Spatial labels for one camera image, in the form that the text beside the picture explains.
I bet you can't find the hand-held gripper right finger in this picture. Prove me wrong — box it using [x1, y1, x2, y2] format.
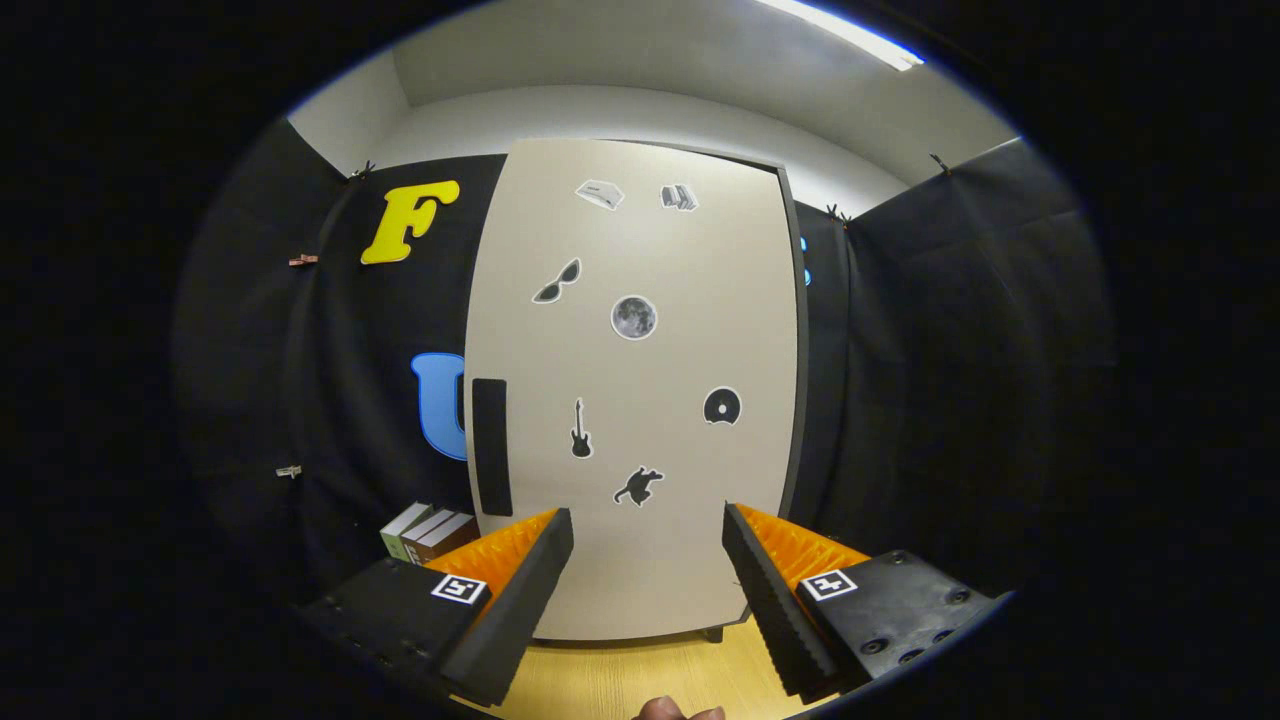
[722, 503, 1011, 701]

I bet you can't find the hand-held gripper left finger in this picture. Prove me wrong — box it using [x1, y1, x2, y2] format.
[300, 508, 576, 709]

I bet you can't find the black door handle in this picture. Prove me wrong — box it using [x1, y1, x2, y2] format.
[471, 378, 514, 517]

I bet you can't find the beige cabinet door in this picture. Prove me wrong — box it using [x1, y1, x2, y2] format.
[463, 138, 801, 641]

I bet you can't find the brown book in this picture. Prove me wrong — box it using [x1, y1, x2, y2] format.
[415, 513, 481, 566]

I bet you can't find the grey-green book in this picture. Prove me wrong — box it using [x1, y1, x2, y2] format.
[400, 508, 456, 566]

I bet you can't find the grey cabinet body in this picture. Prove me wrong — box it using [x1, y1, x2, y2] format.
[700, 140, 811, 644]

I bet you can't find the black backdrop cloth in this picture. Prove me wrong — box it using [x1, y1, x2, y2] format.
[170, 118, 1116, 641]

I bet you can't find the ceiling light strip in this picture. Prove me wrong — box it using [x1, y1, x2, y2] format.
[755, 0, 926, 73]

